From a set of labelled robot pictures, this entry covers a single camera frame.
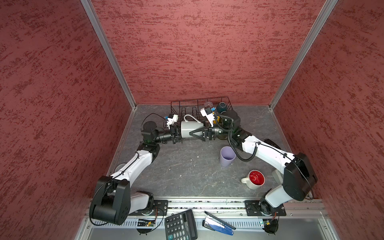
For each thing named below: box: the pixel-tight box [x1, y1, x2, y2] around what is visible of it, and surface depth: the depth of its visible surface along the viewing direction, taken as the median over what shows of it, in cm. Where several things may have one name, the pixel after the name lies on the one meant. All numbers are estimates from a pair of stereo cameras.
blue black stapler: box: [202, 211, 236, 236], surface depth 70 cm
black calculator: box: [164, 209, 198, 240], surface depth 69 cm
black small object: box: [263, 138, 281, 150], surface depth 100 cm
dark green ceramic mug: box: [216, 101, 227, 115], surface depth 106 cm
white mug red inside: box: [241, 170, 266, 190], surface depth 80 cm
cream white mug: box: [180, 114, 204, 138], surface depth 67 cm
